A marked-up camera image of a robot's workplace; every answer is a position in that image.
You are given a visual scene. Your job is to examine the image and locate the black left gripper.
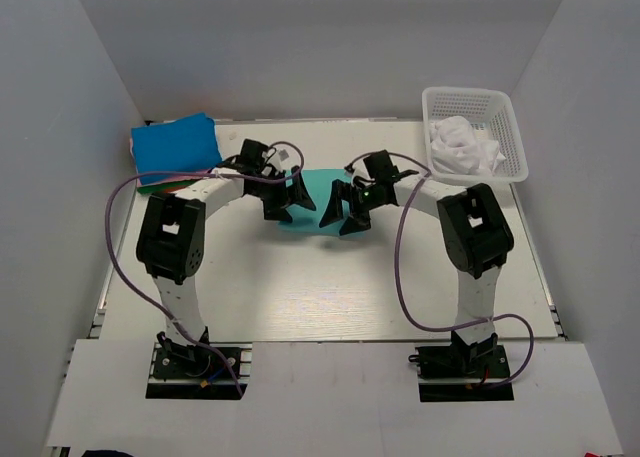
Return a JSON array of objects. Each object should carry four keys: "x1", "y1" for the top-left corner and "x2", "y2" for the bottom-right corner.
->
[{"x1": 249, "y1": 165, "x2": 315, "y2": 222}]

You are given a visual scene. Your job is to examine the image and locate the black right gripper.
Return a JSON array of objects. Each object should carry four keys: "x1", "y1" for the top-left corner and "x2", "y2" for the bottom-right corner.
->
[{"x1": 320, "y1": 178, "x2": 384, "y2": 235}]

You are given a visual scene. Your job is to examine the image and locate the teal t shirt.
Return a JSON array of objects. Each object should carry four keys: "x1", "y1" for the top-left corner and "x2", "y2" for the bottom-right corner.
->
[{"x1": 278, "y1": 169, "x2": 350, "y2": 237}]

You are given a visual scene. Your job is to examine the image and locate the white t shirt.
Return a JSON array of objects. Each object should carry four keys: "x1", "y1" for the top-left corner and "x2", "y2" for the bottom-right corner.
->
[{"x1": 429, "y1": 116, "x2": 506, "y2": 176}]

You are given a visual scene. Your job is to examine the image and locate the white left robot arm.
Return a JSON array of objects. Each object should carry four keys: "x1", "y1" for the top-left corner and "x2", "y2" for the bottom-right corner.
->
[{"x1": 136, "y1": 139, "x2": 316, "y2": 376}]

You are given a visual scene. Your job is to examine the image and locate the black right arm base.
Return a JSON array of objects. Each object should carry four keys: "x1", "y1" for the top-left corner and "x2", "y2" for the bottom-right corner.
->
[{"x1": 408, "y1": 345, "x2": 514, "y2": 403}]

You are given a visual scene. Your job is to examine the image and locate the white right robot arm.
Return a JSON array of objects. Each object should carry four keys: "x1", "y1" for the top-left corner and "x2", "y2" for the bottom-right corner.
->
[{"x1": 319, "y1": 150, "x2": 514, "y2": 376}]

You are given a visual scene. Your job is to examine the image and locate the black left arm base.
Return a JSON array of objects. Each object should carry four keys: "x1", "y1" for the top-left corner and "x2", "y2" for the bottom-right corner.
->
[{"x1": 145, "y1": 332, "x2": 252, "y2": 401}]

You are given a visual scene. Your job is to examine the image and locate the blue folded t shirt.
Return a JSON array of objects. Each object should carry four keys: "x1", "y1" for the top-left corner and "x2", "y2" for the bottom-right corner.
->
[{"x1": 131, "y1": 113, "x2": 223, "y2": 173}]

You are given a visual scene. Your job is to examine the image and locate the green folded t shirt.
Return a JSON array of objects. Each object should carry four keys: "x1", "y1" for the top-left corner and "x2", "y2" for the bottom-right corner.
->
[{"x1": 136, "y1": 177, "x2": 183, "y2": 195}]

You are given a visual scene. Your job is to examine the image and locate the white plastic basket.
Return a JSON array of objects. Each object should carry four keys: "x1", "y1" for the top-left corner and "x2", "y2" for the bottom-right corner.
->
[{"x1": 422, "y1": 87, "x2": 529, "y2": 187}]

